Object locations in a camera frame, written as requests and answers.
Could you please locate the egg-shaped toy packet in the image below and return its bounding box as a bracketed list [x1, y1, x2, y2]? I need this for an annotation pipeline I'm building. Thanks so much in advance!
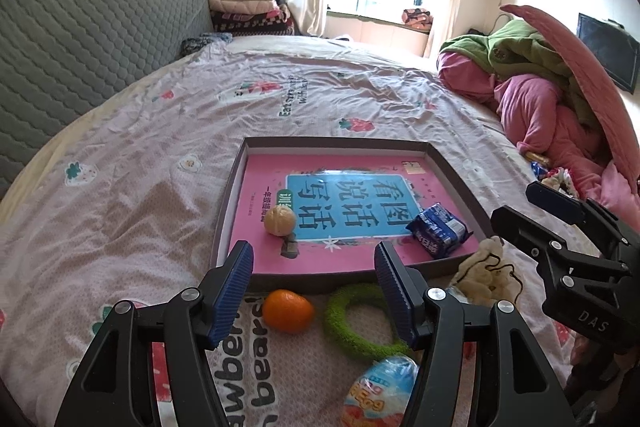
[341, 354, 420, 427]

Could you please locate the dark patterned folded blanket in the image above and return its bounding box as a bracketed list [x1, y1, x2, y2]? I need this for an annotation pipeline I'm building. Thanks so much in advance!
[212, 13, 297, 36]

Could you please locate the pink clothing pile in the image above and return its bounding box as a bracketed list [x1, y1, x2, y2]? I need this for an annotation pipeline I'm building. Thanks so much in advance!
[437, 52, 640, 218]

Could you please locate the beige walnut-shaped ball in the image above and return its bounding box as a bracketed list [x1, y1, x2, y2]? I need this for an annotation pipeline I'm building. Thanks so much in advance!
[263, 204, 297, 238]

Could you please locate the orange tangerine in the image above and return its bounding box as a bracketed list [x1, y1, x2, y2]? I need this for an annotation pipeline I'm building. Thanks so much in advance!
[262, 289, 315, 334]

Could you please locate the blue snack packet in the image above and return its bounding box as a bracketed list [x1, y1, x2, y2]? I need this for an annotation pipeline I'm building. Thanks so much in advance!
[405, 202, 473, 258]

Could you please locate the strawberry printed bed sheet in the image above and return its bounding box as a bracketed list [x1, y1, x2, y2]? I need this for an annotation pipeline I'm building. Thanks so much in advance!
[0, 34, 576, 427]

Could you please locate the pink quilted pad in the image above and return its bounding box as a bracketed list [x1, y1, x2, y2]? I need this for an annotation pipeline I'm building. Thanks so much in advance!
[500, 4, 640, 192]

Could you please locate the small patterned cloth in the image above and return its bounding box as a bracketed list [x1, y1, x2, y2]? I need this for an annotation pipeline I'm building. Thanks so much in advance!
[531, 161, 581, 198]

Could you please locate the green jacket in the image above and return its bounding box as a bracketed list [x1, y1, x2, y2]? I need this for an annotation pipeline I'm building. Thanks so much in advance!
[440, 19, 601, 128]

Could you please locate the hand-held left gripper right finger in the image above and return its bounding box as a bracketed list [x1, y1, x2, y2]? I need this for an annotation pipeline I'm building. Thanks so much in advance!
[374, 241, 573, 427]

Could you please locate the black television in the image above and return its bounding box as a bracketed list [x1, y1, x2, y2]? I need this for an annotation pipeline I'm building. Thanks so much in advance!
[577, 13, 640, 94]

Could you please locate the green fuzzy ring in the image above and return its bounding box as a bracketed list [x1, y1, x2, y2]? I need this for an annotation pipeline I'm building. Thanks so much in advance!
[324, 283, 413, 360]

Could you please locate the pink book with blue label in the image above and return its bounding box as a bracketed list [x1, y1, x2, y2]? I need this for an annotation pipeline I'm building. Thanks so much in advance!
[227, 152, 478, 275]

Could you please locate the dark knitted cloth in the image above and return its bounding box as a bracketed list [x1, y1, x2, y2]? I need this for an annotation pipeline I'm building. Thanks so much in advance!
[180, 33, 233, 58]

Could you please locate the patterned windowsill cushion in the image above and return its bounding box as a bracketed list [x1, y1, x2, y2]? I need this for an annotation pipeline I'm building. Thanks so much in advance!
[402, 8, 433, 32]

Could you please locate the grey quilted headboard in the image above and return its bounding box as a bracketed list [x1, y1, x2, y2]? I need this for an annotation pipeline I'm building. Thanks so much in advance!
[0, 0, 211, 198]

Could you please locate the cream plush toy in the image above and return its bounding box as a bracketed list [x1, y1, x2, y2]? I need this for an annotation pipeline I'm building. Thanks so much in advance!
[447, 235, 523, 308]

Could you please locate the shallow grey cardboard box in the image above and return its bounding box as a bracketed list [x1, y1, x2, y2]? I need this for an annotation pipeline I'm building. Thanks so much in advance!
[210, 137, 493, 293]

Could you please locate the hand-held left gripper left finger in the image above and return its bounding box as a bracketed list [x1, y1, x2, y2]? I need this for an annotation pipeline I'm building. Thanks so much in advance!
[55, 241, 256, 427]

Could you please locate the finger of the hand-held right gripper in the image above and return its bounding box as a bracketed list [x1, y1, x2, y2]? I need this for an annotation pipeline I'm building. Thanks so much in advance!
[491, 206, 633, 303]
[526, 181, 640, 258]

